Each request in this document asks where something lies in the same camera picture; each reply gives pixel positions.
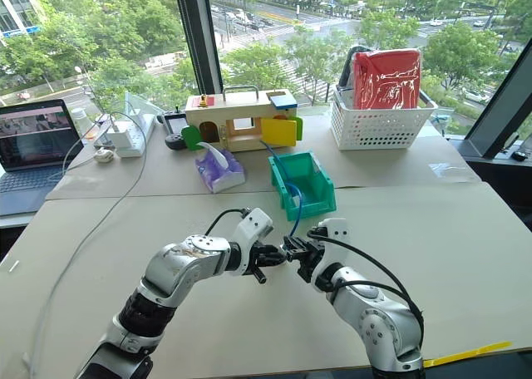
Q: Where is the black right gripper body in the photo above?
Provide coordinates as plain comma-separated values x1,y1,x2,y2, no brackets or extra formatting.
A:
295,244,327,284

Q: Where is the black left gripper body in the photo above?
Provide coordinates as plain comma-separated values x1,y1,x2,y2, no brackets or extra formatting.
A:
243,243,279,285

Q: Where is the green plastic storage bin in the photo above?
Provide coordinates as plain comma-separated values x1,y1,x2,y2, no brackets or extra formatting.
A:
267,149,337,223

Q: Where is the purple tissue pack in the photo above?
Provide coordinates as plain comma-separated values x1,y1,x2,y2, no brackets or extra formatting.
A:
194,141,248,194

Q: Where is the white perforated plastic basket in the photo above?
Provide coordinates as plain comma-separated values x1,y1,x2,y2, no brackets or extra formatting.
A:
329,83,440,151

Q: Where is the wooden latch box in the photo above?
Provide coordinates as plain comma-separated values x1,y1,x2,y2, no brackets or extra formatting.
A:
181,85,305,154

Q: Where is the black remote controller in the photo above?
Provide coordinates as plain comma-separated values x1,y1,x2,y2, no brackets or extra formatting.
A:
160,106,189,151

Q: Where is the clear plastic bag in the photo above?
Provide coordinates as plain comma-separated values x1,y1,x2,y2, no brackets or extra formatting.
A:
429,161,471,180

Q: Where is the white power strip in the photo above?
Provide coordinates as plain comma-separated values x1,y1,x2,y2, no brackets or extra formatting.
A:
107,111,157,159

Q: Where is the black item in basket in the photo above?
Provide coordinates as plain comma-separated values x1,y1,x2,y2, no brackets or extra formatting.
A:
337,44,367,91

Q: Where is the yellow tape strip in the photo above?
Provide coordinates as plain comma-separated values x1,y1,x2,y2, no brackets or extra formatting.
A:
422,340,514,369

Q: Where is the white charger adapter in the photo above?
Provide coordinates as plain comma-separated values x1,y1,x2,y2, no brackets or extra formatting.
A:
105,130,128,150

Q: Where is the red item in plastic wrap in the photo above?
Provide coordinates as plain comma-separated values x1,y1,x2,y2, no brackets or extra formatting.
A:
352,47,422,111

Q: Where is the small beige round object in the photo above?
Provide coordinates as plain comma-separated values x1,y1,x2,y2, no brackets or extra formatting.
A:
92,146,116,165

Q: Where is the clear plastic triangular stand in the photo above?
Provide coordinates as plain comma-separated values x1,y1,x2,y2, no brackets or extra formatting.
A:
124,91,155,117

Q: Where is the dark window pillar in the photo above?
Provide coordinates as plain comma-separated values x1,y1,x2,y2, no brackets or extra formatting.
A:
171,0,224,96

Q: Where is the dark blue laptop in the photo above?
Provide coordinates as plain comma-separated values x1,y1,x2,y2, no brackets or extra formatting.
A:
0,98,85,219

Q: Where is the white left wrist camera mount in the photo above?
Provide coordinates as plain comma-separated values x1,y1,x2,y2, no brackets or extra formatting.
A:
229,207,275,277

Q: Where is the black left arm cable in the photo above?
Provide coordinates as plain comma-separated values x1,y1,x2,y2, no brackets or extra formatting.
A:
204,207,251,237

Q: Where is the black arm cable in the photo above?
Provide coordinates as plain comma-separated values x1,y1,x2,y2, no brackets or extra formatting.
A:
204,207,251,237
307,228,426,349

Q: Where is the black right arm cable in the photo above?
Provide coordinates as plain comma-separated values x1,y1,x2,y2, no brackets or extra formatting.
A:
307,228,426,349

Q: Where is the long white cable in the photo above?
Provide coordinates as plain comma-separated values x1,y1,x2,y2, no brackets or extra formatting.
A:
23,111,150,379

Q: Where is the dark slanted window frame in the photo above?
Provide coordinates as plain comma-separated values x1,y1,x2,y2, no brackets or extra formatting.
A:
462,37,532,160

